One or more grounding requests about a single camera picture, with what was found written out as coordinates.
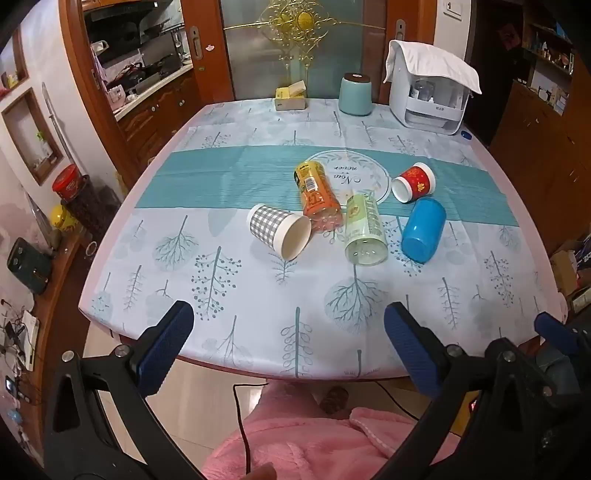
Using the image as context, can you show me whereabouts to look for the grey checkered paper cup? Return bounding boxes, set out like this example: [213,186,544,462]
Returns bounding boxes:
[247,204,313,260]

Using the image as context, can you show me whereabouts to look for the brown slipper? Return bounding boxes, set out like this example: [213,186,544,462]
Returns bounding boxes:
[318,387,350,415]

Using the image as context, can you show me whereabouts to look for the yellow tissue box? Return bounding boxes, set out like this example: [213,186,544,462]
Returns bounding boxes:
[274,80,308,112]

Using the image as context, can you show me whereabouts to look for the teal canister with brown lid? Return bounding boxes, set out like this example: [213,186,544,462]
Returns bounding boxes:
[338,73,374,116]

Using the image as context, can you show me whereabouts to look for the cardboard box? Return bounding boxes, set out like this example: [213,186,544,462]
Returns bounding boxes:
[549,249,581,297]

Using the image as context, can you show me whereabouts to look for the black cable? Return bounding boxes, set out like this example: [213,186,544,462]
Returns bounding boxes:
[232,382,269,474]

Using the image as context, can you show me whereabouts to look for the blue plastic cup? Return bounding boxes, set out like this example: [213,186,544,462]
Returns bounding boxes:
[401,198,447,265]

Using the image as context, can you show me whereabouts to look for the green clear plastic cup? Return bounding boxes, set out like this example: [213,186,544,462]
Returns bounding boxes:
[344,194,389,267]

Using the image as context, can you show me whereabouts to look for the red round tin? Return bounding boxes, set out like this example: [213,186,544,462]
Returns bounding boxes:
[52,164,84,202]

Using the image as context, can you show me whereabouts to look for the wooden wall niche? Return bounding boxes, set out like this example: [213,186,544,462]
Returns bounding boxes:
[2,88,65,186]

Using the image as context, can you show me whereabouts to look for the dark wicker basket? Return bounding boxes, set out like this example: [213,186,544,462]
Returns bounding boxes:
[65,187,122,241]

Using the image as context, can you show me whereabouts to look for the tree print tablecloth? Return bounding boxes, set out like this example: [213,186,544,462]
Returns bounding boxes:
[78,98,567,382]

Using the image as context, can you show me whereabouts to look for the wooden kitchen cabinet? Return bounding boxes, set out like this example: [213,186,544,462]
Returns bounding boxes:
[115,62,205,185]

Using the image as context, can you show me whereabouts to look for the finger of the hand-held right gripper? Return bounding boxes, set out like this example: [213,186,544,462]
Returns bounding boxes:
[526,312,591,416]

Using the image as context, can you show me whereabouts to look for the black tabletop appliance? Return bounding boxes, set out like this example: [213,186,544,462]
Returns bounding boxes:
[7,237,52,295]

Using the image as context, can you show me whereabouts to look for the wooden sideboard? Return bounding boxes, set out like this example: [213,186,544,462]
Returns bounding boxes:
[0,231,95,453]

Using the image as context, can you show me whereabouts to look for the wooden shelf cabinet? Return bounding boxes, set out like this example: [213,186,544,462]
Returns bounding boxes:
[487,0,591,259]

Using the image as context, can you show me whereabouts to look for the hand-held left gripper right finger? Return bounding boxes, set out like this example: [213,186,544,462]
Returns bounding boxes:
[369,302,552,480]

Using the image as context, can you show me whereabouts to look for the orange plastic cup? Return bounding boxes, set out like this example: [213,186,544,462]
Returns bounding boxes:
[294,160,345,230]

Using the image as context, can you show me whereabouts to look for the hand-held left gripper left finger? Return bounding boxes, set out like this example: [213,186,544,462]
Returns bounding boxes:
[44,300,204,480]

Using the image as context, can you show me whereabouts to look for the yellow round container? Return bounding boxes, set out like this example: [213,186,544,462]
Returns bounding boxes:
[50,204,77,230]

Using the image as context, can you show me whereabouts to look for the red patterned paper cup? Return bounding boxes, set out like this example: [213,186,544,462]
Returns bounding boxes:
[392,162,437,203]

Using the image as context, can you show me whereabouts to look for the frosted glass door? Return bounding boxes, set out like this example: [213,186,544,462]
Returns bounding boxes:
[219,0,403,101]

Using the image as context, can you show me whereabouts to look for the pink fleece robe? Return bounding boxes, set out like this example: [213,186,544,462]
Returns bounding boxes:
[203,380,462,480]

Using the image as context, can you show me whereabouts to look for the white towel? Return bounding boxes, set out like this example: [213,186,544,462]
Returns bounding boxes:
[384,40,483,96]

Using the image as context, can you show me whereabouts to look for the white water dispenser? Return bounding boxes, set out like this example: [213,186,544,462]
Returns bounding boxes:
[388,41,472,136]

